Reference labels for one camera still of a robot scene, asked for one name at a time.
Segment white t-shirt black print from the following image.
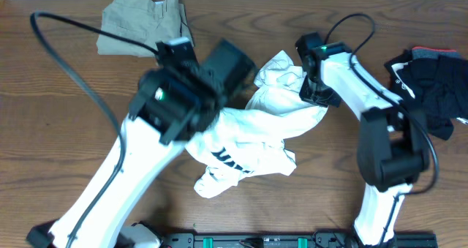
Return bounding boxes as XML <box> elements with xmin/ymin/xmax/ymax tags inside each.
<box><xmin>186</xmin><ymin>50</ymin><xmax>328</xmax><ymax>198</ymax></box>

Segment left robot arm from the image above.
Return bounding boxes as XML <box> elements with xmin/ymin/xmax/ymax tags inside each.
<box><xmin>26</xmin><ymin>37</ymin><xmax>257</xmax><ymax>247</ymax></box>

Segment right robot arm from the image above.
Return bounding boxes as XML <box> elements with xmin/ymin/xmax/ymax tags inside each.
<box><xmin>295</xmin><ymin>32</ymin><xmax>437</xmax><ymax>247</ymax></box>

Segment black garment red trim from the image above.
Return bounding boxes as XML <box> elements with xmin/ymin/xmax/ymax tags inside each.
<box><xmin>384</xmin><ymin>46</ymin><xmax>467</xmax><ymax>140</ymax></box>

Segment folded khaki shorts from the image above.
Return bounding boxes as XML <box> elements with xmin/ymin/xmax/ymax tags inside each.
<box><xmin>101</xmin><ymin>0</ymin><xmax>192</xmax><ymax>49</ymax></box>

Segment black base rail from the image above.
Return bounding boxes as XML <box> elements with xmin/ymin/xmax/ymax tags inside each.
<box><xmin>161</xmin><ymin>231</ymin><xmax>438</xmax><ymax>248</ymax></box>

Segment left black cable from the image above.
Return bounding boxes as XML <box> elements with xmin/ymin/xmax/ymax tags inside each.
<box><xmin>29</xmin><ymin>10</ymin><xmax>160</xmax><ymax>248</ymax></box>

